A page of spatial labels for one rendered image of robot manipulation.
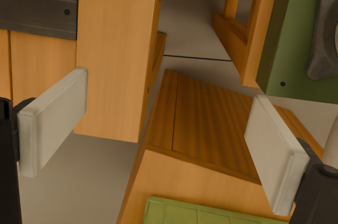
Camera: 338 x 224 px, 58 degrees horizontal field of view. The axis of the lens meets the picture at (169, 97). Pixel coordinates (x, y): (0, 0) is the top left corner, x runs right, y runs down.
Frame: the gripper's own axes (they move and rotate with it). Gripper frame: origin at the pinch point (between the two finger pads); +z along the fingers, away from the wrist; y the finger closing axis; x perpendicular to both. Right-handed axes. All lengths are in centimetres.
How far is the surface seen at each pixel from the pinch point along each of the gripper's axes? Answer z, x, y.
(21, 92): 43, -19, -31
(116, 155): 131, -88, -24
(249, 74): 46.3, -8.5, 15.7
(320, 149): 90, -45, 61
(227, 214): 50, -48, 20
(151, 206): 48, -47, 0
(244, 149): 70, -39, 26
